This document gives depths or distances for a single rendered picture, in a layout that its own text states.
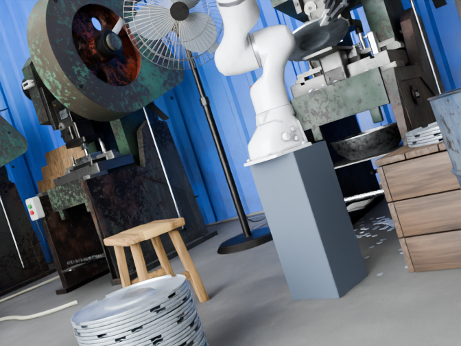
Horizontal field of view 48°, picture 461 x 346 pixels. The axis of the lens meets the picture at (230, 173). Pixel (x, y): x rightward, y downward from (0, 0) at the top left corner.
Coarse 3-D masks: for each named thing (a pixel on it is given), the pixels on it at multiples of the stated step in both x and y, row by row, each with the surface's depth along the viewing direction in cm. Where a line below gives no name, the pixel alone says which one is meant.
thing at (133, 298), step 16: (128, 288) 140; (144, 288) 130; (160, 288) 127; (176, 288) 120; (96, 304) 133; (112, 304) 124; (128, 304) 120; (144, 304) 113; (80, 320) 121; (96, 320) 113
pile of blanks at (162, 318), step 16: (160, 304) 115; (176, 304) 119; (192, 304) 125; (112, 320) 112; (128, 320) 112; (144, 320) 113; (160, 320) 115; (176, 320) 117; (192, 320) 122; (80, 336) 120; (96, 336) 114; (112, 336) 112; (128, 336) 112; (144, 336) 113; (160, 336) 115; (176, 336) 116; (192, 336) 120
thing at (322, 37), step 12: (312, 24) 196; (336, 24) 202; (300, 36) 202; (312, 36) 206; (324, 36) 209; (336, 36) 211; (300, 48) 210; (312, 48) 214; (324, 48) 217; (288, 60) 217; (300, 60) 220
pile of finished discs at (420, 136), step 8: (416, 128) 167; (424, 128) 164; (432, 128) 145; (408, 136) 155; (416, 136) 154; (424, 136) 148; (432, 136) 145; (440, 136) 144; (408, 144) 159; (416, 144) 151; (424, 144) 148
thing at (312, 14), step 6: (306, 0) 224; (312, 0) 223; (318, 0) 222; (306, 6) 224; (312, 6) 222; (318, 6) 222; (306, 12) 224; (312, 12) 221; (318, 12) 220; (342, 12) 219; (348, 12) 226; (312, 18) 221; (318, 18) 220; (348, 18) 224
